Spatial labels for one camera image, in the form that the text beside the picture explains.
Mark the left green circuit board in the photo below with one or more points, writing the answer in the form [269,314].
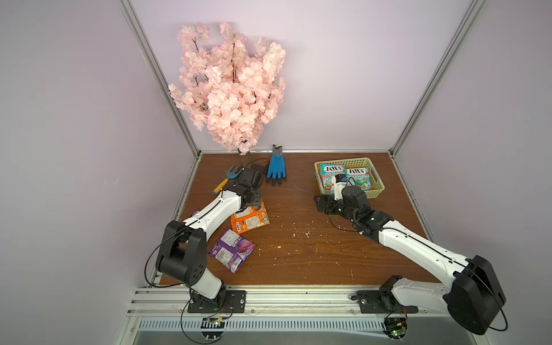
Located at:
[212,329]

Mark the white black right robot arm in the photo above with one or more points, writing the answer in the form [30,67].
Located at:
[467,289]

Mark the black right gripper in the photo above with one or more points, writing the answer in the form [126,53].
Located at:
[327,205]

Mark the purple candy bag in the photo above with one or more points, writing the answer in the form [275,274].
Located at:
[232,250]

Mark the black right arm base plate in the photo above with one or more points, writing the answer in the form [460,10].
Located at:
[375,301]

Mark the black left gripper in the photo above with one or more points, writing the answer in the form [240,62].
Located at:
[256,192]

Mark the orange candy bag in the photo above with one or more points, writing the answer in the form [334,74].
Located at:
[251,218]

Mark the green circuit board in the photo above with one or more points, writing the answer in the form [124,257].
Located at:
[395,328]
[212,329]

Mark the teal yellow garden fork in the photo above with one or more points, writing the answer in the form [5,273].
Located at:
[232,173]

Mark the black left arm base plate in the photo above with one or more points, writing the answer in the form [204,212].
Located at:
[229,301]

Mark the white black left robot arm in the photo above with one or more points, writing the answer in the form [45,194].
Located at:
[182,253]

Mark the light green plastic basket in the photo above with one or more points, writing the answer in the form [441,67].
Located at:
[377,184]

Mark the teal candy bag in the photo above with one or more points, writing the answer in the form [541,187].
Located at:
[359,176]
[327,172]

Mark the aluminium mounting rail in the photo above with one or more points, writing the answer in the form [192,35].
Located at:
[288,308]

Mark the right green circuit board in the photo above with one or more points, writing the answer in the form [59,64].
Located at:
[395,328]

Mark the pink blossom artificial tree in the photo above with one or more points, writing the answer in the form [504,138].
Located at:
[226,90]

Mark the blue black garden glove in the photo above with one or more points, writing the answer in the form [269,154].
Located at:
[276,171]

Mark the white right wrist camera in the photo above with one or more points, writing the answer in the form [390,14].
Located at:
[340,182]

